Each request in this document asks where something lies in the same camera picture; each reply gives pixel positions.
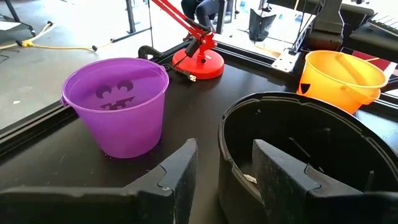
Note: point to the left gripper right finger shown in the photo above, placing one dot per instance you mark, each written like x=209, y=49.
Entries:
x=280, y=186

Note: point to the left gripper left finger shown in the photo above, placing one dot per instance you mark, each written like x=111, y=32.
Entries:
x=168, y=193

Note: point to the black jack-o-lantern bucket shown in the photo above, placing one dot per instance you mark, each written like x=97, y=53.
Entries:
x=329, y=143

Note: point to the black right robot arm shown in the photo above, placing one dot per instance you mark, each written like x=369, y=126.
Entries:
x=329, y=21

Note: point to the purple jack-o-lantern bucket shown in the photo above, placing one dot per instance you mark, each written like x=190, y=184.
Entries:
x=124, y=130

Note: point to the black table mat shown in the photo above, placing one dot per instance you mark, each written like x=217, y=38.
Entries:
x=192, y=105

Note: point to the orange jack-o-lantern bucket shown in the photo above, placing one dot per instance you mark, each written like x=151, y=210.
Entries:
x=335, y=87

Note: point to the red desk lamp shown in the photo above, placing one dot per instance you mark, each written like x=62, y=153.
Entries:
x=199, y=63

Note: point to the black clamp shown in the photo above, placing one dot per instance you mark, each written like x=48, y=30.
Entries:
x=146, y=49

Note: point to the black bin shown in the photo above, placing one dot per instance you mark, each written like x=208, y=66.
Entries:
x=261, y=23

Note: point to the grey desk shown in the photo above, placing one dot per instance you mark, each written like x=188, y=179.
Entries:
x=373, y=40

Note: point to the black tripod light stand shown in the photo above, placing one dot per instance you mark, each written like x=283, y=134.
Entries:
x=132, y=15

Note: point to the person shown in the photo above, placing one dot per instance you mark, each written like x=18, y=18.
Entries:
x=202, y=11

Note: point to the silver bracket plate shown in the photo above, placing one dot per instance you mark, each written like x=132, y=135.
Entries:
x=284, y=60

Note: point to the black aluminium table frame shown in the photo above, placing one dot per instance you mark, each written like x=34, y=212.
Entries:
x=31, y=127

